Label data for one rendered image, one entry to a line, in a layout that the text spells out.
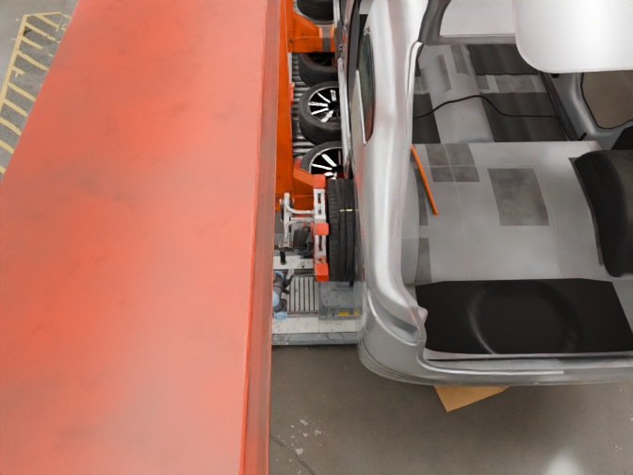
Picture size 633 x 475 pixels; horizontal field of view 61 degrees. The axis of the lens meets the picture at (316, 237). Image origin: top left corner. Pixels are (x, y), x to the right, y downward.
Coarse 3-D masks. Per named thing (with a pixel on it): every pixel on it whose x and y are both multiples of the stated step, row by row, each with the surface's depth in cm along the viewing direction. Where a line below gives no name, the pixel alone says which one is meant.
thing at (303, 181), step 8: (296, 168) 378; (296, 176) 374; (304, 176) 379; (312, 176) 385; (296, 184) 376; (304, 184) 376; (312, 184) 380; (296, 192) 384; (304, 192) 384; (312, 192) 384; (296, 200) 387; (304, 200) 387; (312, 200) 387; (296, 208) 395; (304, 208) 395; (312, 208) 395
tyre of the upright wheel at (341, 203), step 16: (336, 192) 322; (352, 192) 321; (336, 208) 315; (352, 208) 316; (336, 224) 313; (352, 224) 314; (336, 240) 313; (352, 240) 313; (336, 256) 317; (352, 256) 318; (336, 272) 325; (352, 272) 327
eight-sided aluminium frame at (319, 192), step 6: (318, 192) 329; (324, 192) 329; (324, 204) 324; (324, 210) 321; (318, 216) 318; (324, 216) 318; (324, 240) 319; (324, 246) 320; (318, 252) 320; (324, 252) 320; (318, 258) 323; (324, 258) 323
